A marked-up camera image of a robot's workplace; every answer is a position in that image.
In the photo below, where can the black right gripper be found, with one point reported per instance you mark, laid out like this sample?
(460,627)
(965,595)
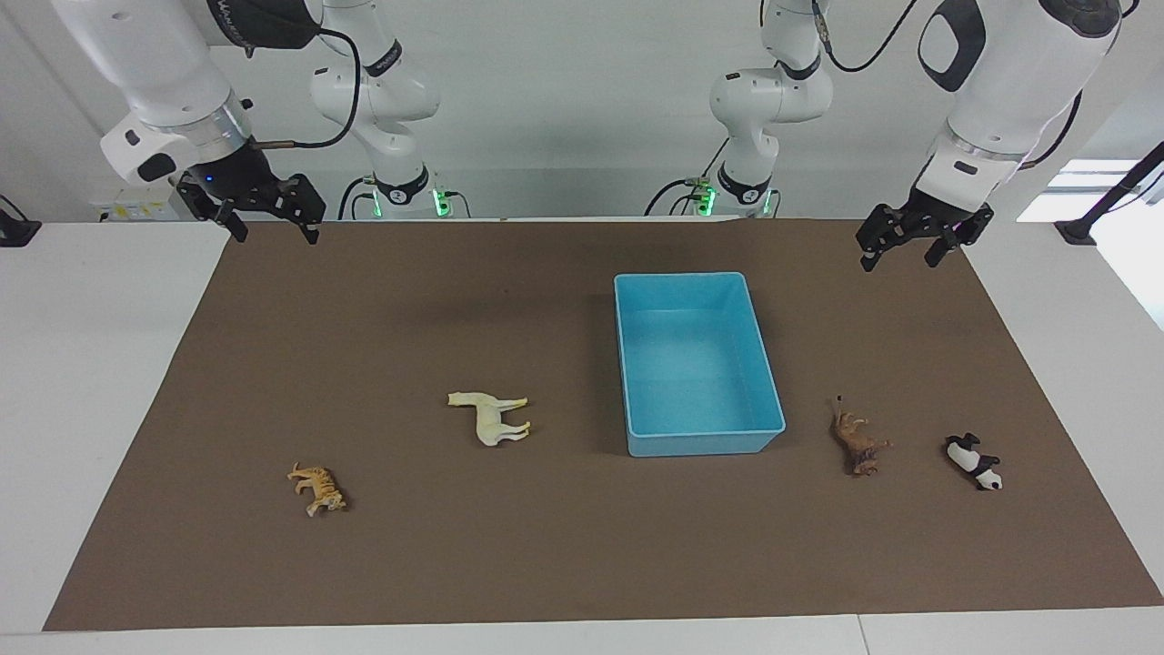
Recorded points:
(245,182)

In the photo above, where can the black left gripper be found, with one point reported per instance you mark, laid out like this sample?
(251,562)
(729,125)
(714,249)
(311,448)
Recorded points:
(928,218)

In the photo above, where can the brown lion toy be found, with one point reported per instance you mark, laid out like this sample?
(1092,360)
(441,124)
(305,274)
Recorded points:
(857,441)

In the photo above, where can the black white panda toy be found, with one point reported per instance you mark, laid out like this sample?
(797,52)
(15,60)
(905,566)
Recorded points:
(978,468)

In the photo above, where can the orange tiger toy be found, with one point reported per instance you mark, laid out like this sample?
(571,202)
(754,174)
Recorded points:
(320,487)

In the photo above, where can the cream horse toy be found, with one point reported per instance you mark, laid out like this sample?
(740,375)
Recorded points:
(491,423)

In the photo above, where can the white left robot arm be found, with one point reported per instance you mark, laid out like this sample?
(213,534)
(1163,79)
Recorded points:
(1018,82)

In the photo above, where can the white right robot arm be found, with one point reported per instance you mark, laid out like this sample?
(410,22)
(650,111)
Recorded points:
(164,55)

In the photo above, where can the white box yellow label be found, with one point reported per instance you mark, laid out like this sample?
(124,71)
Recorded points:
(136,209)

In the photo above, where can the blue plastic storage box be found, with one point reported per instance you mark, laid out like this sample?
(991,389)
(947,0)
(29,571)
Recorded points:
(696,364)

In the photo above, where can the brown table mat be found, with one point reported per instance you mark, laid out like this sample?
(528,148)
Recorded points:
(455,546)

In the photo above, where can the black camera stand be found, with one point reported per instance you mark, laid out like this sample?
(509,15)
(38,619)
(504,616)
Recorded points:
(1078,232)

